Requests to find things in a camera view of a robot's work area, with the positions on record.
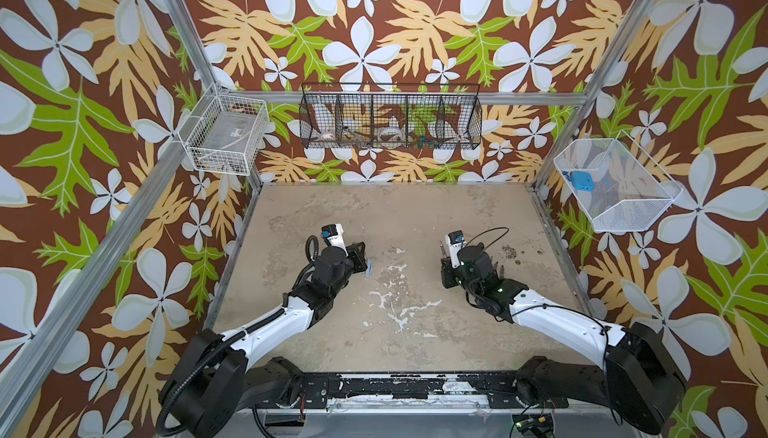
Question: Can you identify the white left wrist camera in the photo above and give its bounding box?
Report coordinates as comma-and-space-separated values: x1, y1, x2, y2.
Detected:
321, 224, 346, 251

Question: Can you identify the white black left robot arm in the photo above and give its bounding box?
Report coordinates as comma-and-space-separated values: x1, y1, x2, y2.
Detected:
155, 242, 367, 437

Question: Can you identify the black camera cable right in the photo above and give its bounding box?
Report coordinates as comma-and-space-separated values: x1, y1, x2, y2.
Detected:
464, 226, 511, 253

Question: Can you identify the small green circuit board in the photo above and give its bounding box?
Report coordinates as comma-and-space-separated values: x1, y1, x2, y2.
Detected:
508, 414, 554, 438

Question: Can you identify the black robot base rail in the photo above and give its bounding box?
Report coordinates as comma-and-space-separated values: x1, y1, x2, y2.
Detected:
248, 371, 568, 410

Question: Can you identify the white mesh basket right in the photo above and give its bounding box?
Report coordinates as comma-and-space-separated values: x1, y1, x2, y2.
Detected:
554, 132, 683, 234

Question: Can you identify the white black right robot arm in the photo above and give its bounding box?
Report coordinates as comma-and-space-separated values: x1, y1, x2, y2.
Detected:
441, 233, 688, 435

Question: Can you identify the white wire basket left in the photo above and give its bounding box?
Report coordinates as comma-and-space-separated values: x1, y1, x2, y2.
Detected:
180, 94, 270, 176

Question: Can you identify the black wire basket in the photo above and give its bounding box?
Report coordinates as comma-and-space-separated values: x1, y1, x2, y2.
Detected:
298, 83, 483, 150

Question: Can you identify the blue object in basket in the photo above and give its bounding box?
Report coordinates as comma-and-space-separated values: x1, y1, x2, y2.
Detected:
568, 171, 595, 193

